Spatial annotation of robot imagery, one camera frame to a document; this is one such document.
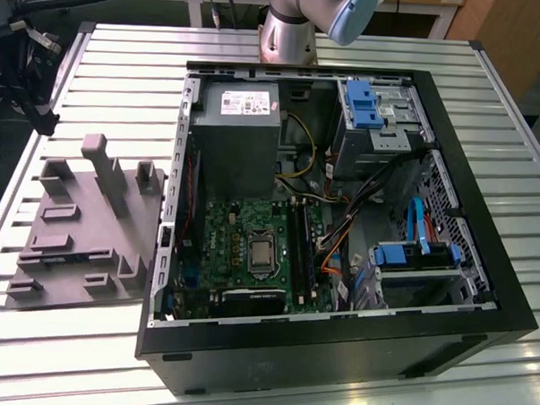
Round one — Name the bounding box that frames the green motherboard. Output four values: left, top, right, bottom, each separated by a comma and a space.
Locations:
170, 193, 343, 325

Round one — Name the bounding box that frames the black RAM slot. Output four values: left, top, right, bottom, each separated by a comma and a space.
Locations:
283, 199, 308, 305

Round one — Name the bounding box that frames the grey metal drive cage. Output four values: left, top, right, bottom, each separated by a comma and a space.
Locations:
331, 77, 438, 184

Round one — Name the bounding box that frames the grey power supply unit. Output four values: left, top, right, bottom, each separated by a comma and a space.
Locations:
187, 75, 285, 199

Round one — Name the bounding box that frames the black cable bundle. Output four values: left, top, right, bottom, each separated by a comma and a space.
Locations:
314, 143, 430, 258

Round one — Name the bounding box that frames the grey parts rack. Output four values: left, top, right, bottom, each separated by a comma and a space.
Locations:
4, 129, 171, 318

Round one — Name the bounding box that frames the blue carrier hard disk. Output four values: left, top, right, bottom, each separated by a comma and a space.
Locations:
367, 240, 465, 277

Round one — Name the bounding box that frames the wooden cabinet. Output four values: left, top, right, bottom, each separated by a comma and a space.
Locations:
444, 0, 540, 103

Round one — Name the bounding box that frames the blue plastic drive latch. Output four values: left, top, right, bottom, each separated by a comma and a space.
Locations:
344, 80, 387, 132

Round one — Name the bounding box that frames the yellow wire bundle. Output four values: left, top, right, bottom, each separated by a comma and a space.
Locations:
275, 111, 320, 184

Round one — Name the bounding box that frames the black graphics card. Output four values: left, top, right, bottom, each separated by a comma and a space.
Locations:
219, 286, 287, 321

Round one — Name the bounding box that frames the red data wire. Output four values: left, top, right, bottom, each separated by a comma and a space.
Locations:
423, 212, 441, 246

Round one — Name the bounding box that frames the orange wire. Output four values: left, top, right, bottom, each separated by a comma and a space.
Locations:
319, 213, 356, 277

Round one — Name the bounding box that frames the black PC case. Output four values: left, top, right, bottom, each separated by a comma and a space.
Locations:
132, 57, 540, 405

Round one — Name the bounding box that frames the blue flat data wire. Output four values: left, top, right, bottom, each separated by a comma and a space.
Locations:
408, 197, 434, 256

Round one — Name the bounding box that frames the CPU socket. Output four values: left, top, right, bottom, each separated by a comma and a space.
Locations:
244, 228, 282, 281

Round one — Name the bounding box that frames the silver CPU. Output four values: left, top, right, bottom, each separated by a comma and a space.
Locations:
250, 242, 272, 265

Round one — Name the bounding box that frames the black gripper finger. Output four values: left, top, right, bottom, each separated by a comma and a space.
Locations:
16, 96, 61, 137

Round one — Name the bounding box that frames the white framed desk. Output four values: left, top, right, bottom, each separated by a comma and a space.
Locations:
185, 0, 468, 41

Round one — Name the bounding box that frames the blue plastic bracket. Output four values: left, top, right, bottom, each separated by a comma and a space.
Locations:
350, 259, 376, 306

